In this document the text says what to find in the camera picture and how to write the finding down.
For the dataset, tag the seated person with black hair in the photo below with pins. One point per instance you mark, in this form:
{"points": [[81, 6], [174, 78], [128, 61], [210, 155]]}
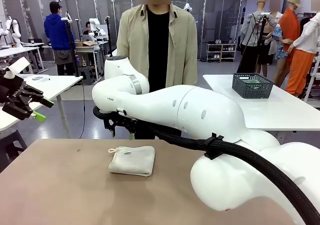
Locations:
{"points": [[87, 28]]}

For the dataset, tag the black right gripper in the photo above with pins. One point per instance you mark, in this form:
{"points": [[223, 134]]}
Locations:
{"points": [[122, 123]]}

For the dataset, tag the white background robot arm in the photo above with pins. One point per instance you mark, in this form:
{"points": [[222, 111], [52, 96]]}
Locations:
{"points": [[96, 28], [11, 32]]}

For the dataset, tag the person in beige shirt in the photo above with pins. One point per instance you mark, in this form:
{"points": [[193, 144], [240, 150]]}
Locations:
{"points": [[160, 47]]}

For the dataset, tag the thin black stand pole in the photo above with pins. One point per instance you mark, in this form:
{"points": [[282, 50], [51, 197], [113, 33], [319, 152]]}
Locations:
{"points": [[109, 40]]}

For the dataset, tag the white desk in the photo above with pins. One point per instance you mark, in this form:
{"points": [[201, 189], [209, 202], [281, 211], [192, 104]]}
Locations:
{"points": [[15, 51]]}

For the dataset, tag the black tripod pole with camera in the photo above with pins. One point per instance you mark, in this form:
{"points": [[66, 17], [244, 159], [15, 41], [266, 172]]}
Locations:
{"points": [[71, 47]]}

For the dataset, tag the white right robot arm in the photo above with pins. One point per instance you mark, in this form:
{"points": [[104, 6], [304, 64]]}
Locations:
{"points": [[200, 110]]}

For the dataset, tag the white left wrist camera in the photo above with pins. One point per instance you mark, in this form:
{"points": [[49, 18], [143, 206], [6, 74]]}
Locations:
{"points": [[20, 65]]}

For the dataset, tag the mannequin in white shirt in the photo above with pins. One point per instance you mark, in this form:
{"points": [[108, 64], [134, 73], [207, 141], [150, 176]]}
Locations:
{"points": [[307, 37]]}

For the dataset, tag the person in blue hoodie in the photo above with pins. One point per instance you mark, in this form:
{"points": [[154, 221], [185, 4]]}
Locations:
{"points": [[58, 32]]}

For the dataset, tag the white towel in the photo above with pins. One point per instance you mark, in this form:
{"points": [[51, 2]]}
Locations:
{"points": [[132, 162]]}

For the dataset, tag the mannequin in grey shirt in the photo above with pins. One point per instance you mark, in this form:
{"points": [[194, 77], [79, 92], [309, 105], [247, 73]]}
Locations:
{"points": [[250, 27]]}

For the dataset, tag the grey perforated plastic basket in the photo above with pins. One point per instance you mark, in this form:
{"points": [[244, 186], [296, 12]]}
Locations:
{"points": [[252, 93]]}

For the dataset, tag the white shoe rack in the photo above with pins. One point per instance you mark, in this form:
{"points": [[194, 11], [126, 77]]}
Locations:
{"points": [[222, 52]]}

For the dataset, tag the mannequin in orange jacket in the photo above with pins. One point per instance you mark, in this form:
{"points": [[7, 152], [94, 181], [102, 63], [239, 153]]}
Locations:
{"points": [[290, 30]]}

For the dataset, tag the small black step stool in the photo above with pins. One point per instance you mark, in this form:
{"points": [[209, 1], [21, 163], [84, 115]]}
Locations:
{"points": [[86, 72]]}

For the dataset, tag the open cardboard box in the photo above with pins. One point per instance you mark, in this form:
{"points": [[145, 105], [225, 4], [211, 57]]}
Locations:
{"points": [[85, 44]]}

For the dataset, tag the figure in floral clothes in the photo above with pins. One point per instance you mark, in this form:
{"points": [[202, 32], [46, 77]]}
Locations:
{"points": [[280, 50]]}

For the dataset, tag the grey workbench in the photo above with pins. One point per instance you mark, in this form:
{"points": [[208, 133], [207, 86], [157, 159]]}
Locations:
{"points": [[87, 48]]}

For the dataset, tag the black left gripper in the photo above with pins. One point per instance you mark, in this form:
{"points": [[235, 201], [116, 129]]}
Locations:
{"points": [[11, 87]]}

